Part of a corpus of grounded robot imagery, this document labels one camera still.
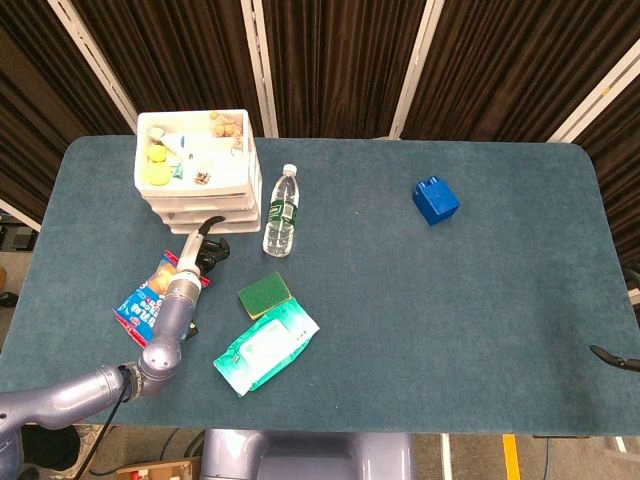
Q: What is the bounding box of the pile of brown cookies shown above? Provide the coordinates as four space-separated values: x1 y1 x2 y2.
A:
208 111 241 140

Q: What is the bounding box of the white drawer organizer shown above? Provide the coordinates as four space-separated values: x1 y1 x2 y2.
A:
133 109 264 236

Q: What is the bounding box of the white table leg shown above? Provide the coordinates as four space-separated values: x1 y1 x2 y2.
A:
439 433 454 480

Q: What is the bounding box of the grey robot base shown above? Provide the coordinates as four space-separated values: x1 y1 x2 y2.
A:
199 428 416 480

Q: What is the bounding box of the white partition frame post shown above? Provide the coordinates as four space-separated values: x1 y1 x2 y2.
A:
388 0 445 140
546 49 640 145
240 0 280 138
48 0 139 124

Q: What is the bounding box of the dark brown curtain panel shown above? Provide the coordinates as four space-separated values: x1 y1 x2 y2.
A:
69 0 265 137
262 0 427 140
402 0 640 142
0 0 132 226

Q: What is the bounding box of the beige shoe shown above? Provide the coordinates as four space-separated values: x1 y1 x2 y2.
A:
74 424 114 476

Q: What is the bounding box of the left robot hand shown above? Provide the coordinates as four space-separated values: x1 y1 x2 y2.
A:
177 215 232 282

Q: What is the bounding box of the blue potato chip bag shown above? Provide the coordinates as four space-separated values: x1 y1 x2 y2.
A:
113 249 211 350

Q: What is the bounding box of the blue toy building block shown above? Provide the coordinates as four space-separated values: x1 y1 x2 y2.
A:
411 175 461 227

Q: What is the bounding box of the blue felt table mat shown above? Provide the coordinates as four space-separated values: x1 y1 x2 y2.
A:
0 135 640 435

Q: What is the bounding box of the black floor cable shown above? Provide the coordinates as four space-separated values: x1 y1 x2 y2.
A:
94 429 207 476

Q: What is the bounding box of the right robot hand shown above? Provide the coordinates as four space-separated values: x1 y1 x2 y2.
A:
589 344 640 374

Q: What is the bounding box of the clear plastic water bottle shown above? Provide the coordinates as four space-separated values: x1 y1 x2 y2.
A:
262 163 303 259

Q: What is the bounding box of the brown cardboard box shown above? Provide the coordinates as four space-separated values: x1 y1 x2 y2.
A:
115 457 201 480

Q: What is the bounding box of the large yellow round lid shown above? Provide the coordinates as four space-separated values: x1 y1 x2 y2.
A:
142 159 171 187

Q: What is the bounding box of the green and yellow sponge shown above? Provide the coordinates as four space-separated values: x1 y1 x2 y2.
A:
237 271 294 321

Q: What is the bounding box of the green wet wipes pack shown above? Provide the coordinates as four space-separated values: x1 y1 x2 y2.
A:
213 297 321 399

